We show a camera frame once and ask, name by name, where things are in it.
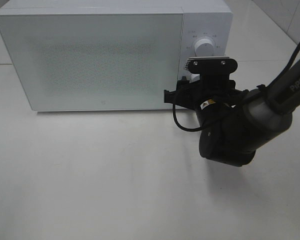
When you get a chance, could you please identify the white dial knob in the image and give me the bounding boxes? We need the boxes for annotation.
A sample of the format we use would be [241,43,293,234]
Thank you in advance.
[189,73,200,83]
[194,36,215,57]

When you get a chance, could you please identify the white microwave door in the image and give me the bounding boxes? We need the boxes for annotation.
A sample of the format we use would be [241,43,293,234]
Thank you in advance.
[0,14,183,112]

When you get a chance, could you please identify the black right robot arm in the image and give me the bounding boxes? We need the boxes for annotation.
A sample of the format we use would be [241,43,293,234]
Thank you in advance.
[163,55,300,167]

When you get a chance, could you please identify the white microwave oven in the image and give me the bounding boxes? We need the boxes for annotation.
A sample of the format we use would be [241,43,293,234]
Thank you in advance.
[0,0,234,112]

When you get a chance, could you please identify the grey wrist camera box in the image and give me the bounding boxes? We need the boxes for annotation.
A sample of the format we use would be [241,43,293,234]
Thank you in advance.
[184,56,238,76]

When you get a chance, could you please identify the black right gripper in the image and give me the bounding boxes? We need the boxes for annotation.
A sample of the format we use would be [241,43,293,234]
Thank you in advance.
[163,76,255,167]

